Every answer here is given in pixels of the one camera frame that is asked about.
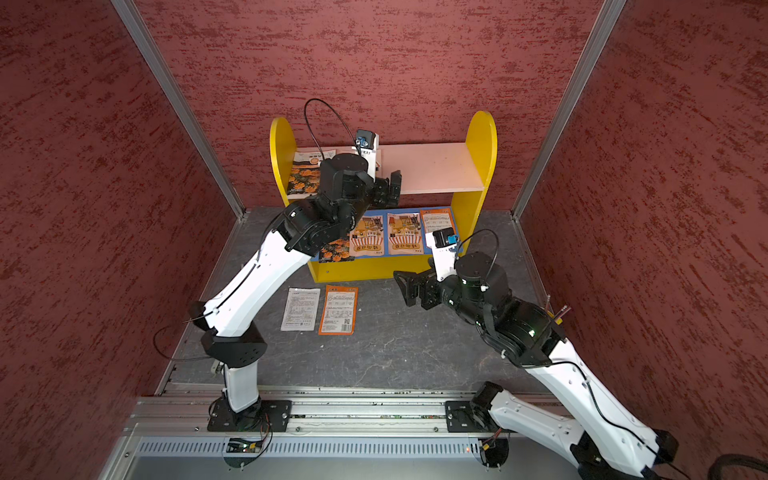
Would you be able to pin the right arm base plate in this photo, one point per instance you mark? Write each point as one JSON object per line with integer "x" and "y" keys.
{"x": 466, "y": 417}

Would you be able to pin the yellow pen cup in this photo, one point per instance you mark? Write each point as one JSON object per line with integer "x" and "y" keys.
{"x": 556, "y": 316}

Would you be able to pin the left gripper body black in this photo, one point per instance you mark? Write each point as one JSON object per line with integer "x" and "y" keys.
{"x": 379, "y": 197}

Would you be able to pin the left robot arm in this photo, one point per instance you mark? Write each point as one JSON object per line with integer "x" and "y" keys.
{"x": 292, "y": 239}

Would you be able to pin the aluminium corner post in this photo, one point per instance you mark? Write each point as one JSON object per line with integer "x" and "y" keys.
{"x": 136, "y": 27}
{"x": 604, "y": 24}

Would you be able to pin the sunflower seed bag lower left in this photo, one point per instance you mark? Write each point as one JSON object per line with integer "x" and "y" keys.
{"x": 367, "y": 239}

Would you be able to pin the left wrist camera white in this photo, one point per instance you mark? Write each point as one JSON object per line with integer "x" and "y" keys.
{"x": 367, "y": 142}

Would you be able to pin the marigold seed bag shelf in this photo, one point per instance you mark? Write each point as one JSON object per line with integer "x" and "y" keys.
{"x": 305, "y": 175}
{"x": 336, "y": 251}

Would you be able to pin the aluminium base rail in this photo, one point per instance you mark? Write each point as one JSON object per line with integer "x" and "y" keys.
{"x": 326, "y": 433}

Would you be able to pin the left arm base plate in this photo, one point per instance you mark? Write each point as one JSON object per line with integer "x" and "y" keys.
{"x": 263, "y": 416}

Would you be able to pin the sunflower seed bag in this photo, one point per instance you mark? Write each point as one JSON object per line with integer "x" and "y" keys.
{"x": 367, "y": 239}
{"x": 404, "y": 234}

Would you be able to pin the right aluminium corner post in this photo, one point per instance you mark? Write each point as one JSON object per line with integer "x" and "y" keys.
{"x": 604, "y": 24}

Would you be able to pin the marigold seed bag top shelf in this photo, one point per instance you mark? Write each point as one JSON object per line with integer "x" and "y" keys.
{"x": 305, "y": 175}

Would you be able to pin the orange seed bag lower shelf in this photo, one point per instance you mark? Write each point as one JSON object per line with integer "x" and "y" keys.
{"x": 435, "y": 219}

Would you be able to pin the orange bordered seed bag top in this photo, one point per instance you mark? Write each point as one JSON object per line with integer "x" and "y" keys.
{"x": 339, "y": 312}

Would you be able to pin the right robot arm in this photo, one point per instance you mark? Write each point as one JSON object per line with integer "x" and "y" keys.
{"x": 599, "y": 436}

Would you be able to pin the sunflower seed bag lower right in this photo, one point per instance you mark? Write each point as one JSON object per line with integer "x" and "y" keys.
{"x": 404, "y": 234}

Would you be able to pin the white seed bag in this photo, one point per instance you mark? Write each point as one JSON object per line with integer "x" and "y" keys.
{"x": 301, "y": 309}

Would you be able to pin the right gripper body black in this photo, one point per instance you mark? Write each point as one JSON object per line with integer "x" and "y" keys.
{"x": 434, "y": 289}

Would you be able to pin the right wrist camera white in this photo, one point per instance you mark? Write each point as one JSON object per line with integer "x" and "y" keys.
{"x": 443, "y": 244}

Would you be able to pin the yellow shelf unit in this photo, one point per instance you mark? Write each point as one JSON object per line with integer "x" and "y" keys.
{"x": 464, "y": 170}

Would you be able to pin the left aluminium corner post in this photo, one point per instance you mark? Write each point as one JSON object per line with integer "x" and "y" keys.
{"x": 136, "y": 27}

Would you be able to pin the marigold seed bag lower shelf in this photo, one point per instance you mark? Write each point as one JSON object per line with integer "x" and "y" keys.
{"x": 336, "y": 251}

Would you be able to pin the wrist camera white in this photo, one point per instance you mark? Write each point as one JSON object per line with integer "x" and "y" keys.
{"x": 443, "y": 244}
{"x": 367, "y": 142}

